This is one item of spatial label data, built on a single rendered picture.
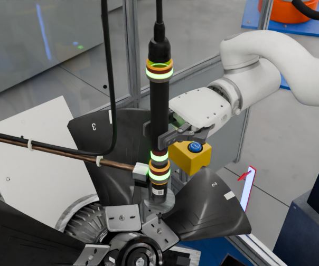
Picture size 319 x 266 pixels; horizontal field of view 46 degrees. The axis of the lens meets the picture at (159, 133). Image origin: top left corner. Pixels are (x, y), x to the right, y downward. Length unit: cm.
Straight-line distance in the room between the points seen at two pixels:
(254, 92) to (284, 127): 237
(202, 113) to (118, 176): 28
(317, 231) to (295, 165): 151
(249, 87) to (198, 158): 57
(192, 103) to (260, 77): 17
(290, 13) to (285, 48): 385
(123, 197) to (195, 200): 23
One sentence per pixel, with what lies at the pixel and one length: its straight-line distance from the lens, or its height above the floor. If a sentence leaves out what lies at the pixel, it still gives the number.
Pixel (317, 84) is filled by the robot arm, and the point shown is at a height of 163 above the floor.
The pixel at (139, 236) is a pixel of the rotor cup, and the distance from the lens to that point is 88.
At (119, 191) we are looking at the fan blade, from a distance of 91.
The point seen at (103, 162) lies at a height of 141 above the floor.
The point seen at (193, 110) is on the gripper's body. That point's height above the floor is 155.
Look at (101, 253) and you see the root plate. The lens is 91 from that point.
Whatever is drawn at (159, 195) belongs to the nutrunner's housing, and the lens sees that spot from 82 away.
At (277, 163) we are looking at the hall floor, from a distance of 287.
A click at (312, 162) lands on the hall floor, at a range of 296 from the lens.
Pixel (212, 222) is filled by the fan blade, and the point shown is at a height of 117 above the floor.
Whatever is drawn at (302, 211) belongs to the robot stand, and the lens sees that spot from 142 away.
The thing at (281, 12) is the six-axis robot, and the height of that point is 16.
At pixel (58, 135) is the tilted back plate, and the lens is 110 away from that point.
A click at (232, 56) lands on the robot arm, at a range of 80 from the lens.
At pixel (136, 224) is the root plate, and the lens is 92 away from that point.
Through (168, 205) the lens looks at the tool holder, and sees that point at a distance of 85.
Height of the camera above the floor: 201
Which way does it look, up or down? 43 degrees down
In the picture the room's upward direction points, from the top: straight up
